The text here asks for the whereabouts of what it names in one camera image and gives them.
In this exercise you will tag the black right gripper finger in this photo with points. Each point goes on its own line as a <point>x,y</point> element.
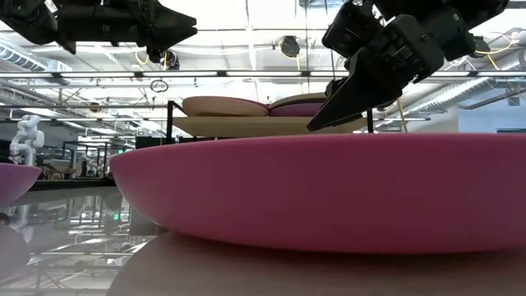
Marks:
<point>361,90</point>
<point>337,86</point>

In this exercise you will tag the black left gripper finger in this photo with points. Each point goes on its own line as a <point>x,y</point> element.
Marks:
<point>172,37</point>
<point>172,18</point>

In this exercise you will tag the beige plate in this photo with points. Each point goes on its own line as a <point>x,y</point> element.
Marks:
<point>300,98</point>

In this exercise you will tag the peach plate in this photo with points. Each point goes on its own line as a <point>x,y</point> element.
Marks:
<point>218,107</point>

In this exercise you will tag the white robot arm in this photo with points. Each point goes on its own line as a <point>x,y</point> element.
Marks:
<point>26,137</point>

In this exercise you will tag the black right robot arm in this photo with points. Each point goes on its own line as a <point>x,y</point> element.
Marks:
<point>489,10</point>

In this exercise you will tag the wooden shelf with black legs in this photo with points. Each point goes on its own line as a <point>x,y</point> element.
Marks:
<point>246,126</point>

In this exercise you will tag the ceiling light strip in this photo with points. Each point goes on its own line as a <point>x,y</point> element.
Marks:
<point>267,74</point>

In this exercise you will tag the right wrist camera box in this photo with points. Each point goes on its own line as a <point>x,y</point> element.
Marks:
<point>349,29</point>

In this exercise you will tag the silver ventilation duct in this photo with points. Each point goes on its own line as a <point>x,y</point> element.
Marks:
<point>464,92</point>

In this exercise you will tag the white ceiling vent duct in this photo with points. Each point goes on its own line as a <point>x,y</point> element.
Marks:
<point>24,59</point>

